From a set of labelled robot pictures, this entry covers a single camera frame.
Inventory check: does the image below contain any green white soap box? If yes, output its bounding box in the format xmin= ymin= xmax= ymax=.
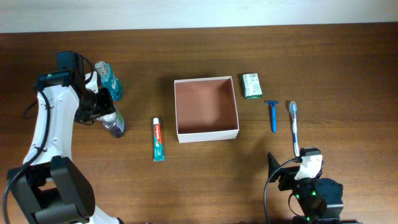
xmin=242 ymin=73 xmax=262 ymax=99

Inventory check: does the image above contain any blue white toothbrush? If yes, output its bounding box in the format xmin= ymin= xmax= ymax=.
xmin=289 ymin=101 xmax=300 ymax=157

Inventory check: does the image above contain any Colgate toothpaste tube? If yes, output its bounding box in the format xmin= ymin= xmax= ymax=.
xmin=153 ymin=118 xmax=165 ymax=162

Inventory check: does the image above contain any purple soap pump bottle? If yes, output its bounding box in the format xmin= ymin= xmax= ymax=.
xmin=97 ymin=107 xmax=125 ymax=138

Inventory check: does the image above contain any white open cardboard box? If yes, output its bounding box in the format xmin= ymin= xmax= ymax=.
xmin=174 ymin=76 xmax=239 ymax=143

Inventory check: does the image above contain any green mouthwash bottle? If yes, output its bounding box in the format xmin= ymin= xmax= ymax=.
xmin=95 ymin=61 xmax=123 ymax=101

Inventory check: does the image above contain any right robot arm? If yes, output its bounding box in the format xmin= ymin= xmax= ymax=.
xmin=264 ymin=148 xmax=344 ymax=223

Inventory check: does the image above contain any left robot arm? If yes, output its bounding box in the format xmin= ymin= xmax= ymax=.
xmin=2 ymin=69 xmax=125 ymax=223

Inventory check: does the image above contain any blue disposable razor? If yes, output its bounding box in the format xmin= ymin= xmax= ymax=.
xmin=266 ymin=100 xmax=279 ymax=133

